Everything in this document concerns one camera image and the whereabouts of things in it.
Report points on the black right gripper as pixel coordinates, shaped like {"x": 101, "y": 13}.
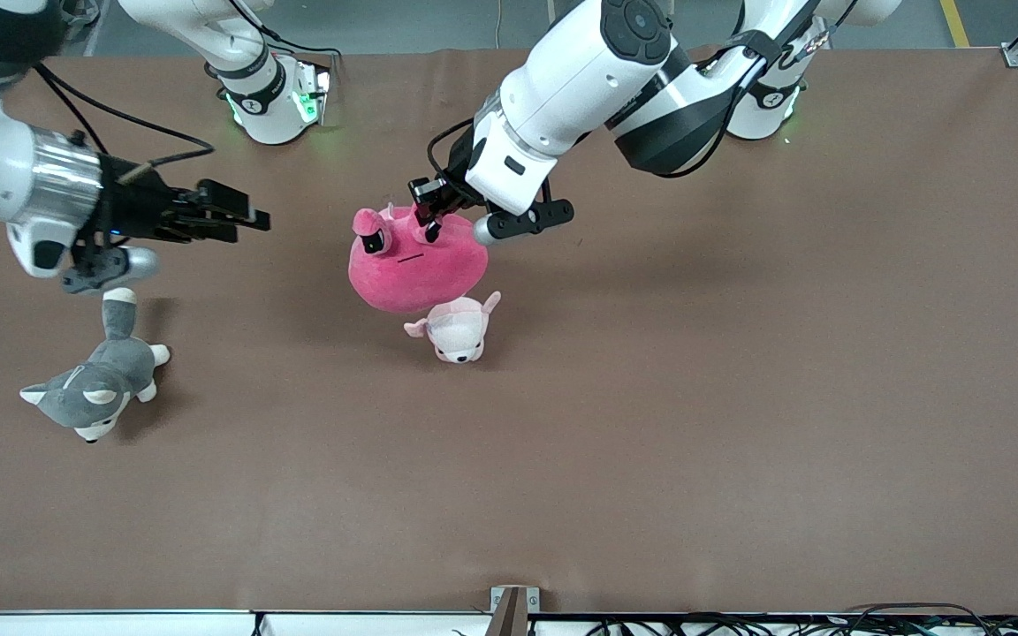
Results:
{"x": 136, "y": 209}

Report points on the light pink puppy plush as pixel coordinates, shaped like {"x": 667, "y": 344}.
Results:
{"x": 460, "y": 334}

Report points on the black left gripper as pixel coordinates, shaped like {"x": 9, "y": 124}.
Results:
{"x": 457, "y": 177}

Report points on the brown table mat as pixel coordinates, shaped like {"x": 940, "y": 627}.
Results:
{"x": 650, "y": 442}

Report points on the metal table edge bracket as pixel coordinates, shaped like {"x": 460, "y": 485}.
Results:
{"x": 514, "y": 609}

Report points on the round pink plush toy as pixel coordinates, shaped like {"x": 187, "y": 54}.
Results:
{"x": 416, "y": 274}

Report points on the grey white husky plush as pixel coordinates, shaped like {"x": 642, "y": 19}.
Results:
{"x": 94, "y": 393}

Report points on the metal arm base connector box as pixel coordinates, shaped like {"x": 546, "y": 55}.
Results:
{"x": 316, "y": 93}

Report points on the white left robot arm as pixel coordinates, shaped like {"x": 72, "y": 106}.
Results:
{"x": 562, "y": 88}

